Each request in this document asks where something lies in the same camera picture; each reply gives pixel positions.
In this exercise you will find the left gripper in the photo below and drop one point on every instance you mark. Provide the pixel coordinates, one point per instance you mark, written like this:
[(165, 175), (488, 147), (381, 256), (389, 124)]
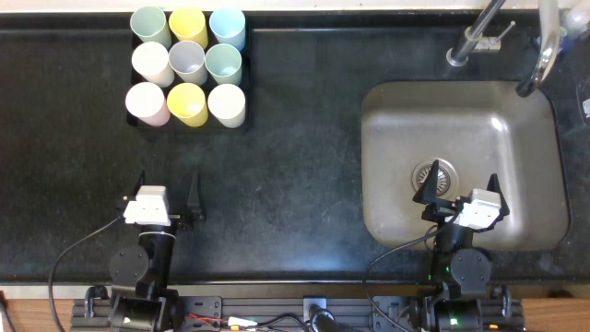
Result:
[(184, 220)]

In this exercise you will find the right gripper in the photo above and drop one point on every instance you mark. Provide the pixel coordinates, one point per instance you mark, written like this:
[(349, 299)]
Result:
[(440, 212)]

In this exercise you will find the yellow cup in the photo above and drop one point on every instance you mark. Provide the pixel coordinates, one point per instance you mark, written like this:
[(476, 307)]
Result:
[(186, 102), (186, 23)]

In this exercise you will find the pink cup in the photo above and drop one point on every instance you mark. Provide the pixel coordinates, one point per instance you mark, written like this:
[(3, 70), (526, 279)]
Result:
[(145, 102)]

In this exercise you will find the white cup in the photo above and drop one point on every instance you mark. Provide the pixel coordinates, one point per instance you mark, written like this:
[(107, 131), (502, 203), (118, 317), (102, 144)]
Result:
[(149, 60), (227, 103)]

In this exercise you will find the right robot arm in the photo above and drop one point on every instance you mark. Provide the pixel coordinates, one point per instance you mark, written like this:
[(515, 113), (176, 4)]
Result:
[(469, 269)]

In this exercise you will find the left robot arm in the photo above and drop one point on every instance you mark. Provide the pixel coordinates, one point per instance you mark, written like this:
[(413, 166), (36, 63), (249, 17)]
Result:
[(147, 263)]

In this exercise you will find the steel sink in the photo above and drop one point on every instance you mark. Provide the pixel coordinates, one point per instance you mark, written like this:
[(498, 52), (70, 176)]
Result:
[(502, 138)]

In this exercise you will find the grey cup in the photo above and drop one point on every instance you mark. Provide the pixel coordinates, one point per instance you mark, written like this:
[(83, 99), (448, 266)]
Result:
[(186, 60)]

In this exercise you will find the green cup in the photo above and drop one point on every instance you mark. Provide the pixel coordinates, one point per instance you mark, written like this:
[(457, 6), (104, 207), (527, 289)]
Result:
[(148, 23), (223, 64)]

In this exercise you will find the black tray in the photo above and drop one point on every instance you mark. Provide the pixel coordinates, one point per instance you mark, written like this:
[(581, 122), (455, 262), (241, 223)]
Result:
[(248, 69)]

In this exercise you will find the steel tap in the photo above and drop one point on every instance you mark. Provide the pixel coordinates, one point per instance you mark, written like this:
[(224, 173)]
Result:
[(551, 46)]

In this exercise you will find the blue cup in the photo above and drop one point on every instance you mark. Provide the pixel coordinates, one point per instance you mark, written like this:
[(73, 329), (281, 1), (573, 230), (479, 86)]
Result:
[(227, 25)]

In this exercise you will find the blue soap bottle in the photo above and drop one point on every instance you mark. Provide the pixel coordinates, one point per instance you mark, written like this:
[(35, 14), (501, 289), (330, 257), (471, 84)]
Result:
[(578, 20)]

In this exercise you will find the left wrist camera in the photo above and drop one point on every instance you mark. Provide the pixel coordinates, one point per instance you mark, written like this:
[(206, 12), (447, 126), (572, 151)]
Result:
[(147, 206)]

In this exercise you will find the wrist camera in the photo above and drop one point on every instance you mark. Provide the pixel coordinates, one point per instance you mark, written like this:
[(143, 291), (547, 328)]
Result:
[(481, 209), (147, 206)]

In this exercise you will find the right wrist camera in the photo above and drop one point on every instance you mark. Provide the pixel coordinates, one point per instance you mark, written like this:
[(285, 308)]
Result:
[(481, 209)]

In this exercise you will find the mounting rail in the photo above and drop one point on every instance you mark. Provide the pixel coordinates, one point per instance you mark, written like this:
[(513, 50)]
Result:
[(267, 306)]

